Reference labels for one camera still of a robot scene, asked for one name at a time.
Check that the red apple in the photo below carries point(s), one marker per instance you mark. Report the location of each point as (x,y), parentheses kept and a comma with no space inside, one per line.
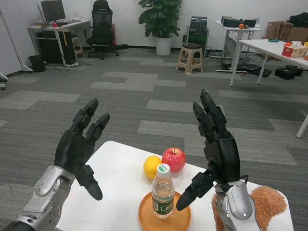
(174,157)

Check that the white desk with equipment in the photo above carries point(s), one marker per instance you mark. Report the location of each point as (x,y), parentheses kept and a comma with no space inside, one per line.
(240,29)

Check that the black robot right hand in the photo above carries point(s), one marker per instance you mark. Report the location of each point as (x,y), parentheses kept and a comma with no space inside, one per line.
(223,158)

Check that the green leafy plant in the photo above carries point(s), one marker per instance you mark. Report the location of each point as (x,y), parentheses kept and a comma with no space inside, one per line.
(160,16)

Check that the clear plastic water bottle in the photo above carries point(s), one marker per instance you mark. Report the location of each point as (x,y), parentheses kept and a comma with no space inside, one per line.
(163,192)

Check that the black computer monitor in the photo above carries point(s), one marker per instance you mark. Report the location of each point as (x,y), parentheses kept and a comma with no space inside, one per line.
(53,10)

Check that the orange tissue box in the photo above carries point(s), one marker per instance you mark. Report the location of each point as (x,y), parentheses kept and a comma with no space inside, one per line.
(293,51)

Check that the black case on floor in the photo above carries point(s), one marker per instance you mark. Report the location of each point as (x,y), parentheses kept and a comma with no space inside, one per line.
(287,71)

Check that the brown cardboard boxes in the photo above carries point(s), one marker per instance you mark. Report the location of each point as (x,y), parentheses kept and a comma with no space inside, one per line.
(279,30)

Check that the white computer desk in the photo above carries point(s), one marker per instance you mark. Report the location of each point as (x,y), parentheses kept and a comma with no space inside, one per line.
(69,25)

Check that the round orange plate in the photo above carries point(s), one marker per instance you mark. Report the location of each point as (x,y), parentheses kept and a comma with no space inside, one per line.
(146,216)

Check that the white plant pot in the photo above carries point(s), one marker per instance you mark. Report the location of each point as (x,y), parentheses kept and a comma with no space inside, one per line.
(163,45)

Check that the white partition board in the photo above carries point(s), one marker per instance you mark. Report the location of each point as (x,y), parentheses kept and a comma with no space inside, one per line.
(7,48)

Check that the black mesh office chair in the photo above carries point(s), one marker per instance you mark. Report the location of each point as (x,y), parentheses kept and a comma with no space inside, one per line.
(102,21)

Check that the small orange ball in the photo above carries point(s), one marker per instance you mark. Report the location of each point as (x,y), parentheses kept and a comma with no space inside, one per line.
(241,26)

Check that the beige plastic stool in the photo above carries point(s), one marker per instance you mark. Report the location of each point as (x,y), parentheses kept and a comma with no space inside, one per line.
(190,54)

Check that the black bag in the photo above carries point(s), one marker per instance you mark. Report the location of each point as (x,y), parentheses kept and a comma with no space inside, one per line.
(299,19)

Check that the black electronic boxes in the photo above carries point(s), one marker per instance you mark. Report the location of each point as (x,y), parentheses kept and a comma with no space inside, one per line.
(231,22)

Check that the yellow orange fruit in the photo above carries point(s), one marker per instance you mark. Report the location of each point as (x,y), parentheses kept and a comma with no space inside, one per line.
(151,167)

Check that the small orange fruit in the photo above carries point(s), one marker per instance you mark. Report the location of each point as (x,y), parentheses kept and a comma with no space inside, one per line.
(287,44)

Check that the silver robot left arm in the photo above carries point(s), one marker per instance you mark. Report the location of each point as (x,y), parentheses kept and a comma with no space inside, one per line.
(45,187)

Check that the white plastic stool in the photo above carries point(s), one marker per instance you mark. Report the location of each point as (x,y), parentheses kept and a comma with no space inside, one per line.
(77,45)

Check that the black equipment rack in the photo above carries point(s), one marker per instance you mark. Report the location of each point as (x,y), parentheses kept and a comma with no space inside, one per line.
(197,36)

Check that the brown plush toy bear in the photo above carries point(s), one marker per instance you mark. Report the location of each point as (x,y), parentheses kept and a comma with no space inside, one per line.
(269,204)

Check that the black computer tower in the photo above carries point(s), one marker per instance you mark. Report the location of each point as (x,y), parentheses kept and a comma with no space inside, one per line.
(50,48)

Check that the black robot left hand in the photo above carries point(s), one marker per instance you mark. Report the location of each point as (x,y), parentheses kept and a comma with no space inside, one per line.
(72,149)

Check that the teal round dish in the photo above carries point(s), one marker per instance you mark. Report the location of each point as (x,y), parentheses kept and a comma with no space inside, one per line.
(273,40)

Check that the black trash bin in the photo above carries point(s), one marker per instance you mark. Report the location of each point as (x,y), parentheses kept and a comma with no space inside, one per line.
(37,63)

